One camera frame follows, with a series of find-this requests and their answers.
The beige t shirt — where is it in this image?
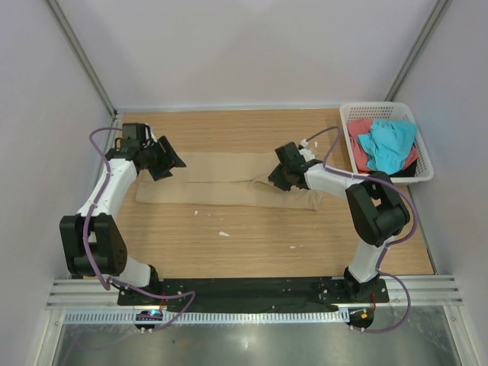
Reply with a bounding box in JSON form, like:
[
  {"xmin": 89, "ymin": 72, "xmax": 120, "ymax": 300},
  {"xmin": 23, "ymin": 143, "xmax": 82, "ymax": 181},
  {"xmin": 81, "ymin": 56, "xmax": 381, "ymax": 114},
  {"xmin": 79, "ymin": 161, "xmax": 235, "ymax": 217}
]
[{"xmin": 135, "ymin": 152, "xmax": 323, "ymax": 210}]

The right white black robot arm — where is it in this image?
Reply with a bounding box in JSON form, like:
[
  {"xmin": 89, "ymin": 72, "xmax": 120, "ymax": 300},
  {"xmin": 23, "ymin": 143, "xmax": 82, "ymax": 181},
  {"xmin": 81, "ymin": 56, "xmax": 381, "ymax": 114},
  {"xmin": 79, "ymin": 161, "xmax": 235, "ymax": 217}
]
[{"xmin": 268, "ymin": 143, "xmax": 410, "ymax": 300}]

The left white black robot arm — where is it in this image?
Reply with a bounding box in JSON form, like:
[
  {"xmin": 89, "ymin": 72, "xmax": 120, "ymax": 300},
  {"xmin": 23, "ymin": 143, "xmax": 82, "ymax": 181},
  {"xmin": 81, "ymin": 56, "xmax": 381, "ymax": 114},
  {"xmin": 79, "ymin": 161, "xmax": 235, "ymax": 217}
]
[{"xmin": 59, "ymin": 123, "xmax": 185, "ymax": 303}]

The pink t shirt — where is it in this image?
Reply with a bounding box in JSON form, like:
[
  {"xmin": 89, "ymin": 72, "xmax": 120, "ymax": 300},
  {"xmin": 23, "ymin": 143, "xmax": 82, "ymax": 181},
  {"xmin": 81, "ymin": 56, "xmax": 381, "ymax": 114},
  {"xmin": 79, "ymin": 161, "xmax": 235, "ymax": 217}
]
[{"xmin": 347, "ymin": 119, "xmax": 419, "ymax": 172}]

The white plastic laundry basket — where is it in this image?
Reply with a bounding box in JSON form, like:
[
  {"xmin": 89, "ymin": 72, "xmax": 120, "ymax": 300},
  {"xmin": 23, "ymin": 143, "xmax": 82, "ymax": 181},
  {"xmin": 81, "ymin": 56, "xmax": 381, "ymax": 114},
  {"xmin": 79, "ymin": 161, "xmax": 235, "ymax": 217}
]
[{"xmin": 339, "ymin": 102, "xmax": 434, "ymax": 185}]

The turquoise t shirt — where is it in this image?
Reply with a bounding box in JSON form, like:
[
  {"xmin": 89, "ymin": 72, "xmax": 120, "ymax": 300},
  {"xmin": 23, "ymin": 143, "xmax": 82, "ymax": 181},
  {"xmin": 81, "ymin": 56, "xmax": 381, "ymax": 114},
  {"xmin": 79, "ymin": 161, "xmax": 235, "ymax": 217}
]
[{"xmin": 356, "ymin": 119, "xmax": 417, "ymax": 175}]

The black garment in basket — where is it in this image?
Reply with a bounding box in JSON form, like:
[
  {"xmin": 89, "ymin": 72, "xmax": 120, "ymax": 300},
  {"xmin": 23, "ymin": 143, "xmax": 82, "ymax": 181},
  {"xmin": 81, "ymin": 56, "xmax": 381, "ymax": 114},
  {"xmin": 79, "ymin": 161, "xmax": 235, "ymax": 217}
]
[{"xmin": 390, "ymin": 159, "xmax": 417, "ymax": 178}]

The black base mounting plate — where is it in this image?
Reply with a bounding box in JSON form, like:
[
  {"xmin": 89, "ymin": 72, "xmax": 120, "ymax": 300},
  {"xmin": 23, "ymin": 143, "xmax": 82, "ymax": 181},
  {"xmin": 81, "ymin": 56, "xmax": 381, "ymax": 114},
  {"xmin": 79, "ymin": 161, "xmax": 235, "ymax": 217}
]
[{"xmin": 116, "ymin": 277, "xmax": 390, "ymax": 313}]

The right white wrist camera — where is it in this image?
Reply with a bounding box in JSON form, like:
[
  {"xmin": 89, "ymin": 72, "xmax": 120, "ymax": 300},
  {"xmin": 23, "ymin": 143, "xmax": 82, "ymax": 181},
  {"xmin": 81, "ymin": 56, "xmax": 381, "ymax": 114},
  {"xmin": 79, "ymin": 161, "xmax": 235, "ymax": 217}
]
[{"xmin": 298, "ymin": 139, "xmax": 316, "ymax": 162}]

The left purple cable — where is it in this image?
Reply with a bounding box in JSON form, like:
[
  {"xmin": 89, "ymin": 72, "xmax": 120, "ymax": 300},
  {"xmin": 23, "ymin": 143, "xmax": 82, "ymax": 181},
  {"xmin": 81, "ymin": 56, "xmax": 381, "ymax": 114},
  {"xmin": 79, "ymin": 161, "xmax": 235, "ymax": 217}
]
[{"xmin": 83, "ymin": 127, "xmax": 196, "ymax": 331}]

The purple cable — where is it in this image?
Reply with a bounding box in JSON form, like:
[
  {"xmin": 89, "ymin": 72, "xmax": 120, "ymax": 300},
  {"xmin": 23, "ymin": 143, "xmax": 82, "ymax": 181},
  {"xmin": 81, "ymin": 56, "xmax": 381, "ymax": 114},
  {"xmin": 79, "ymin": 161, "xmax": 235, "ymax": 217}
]
[
  {"xmin": 83, "ymin": 127, "xmax": 196, "ymax": 331},
  {"xmin": 300, "ymin": 126, "xmax": 420, "ymax": 335}
]

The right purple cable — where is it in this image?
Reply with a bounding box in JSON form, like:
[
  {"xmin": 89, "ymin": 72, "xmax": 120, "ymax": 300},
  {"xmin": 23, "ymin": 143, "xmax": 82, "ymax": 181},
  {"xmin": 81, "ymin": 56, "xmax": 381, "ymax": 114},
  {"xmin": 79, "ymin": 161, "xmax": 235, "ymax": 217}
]
[{"xmin": 300, "ymin": 126, "xmax": 420, "ymax": 335}]

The white slotted cable duct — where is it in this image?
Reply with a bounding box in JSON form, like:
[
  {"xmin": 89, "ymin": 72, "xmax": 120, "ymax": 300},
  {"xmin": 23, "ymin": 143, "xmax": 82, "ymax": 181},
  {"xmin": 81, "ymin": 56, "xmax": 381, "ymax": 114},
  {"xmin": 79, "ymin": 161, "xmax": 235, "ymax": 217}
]
[{"xmin": 63, "ymin": 309, "xmax": 349, "ymax": 326}]

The left aluminium corner post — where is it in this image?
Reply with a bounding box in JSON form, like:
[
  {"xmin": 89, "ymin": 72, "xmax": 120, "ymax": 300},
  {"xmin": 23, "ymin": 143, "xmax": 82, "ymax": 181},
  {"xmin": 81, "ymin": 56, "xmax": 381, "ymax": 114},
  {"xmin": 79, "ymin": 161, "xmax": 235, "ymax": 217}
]
[{"xmin": 44, "ymin": 0, "xmax": 117, "ymax": 120}]

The aluminium corner post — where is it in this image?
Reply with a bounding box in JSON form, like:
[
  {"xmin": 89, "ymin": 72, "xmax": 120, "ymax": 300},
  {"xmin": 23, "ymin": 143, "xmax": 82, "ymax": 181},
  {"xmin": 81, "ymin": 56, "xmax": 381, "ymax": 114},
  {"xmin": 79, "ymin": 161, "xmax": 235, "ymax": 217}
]
[
  {"xmin": 44, "ymin": 0, "xmax": 117, "ymax": 120},
  {"xmin": 384, "ymin": 0, "xmax": 453, "ymax": 101}
]

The right aluminium corner post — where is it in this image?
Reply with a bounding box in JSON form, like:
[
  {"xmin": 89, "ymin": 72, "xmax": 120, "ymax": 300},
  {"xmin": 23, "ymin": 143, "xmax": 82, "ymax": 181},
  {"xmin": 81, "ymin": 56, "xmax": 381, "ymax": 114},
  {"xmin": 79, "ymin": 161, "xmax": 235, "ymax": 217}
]
[{"xmin": 384, "ymin": 0, "xmax": 453, "ymax": 101}]

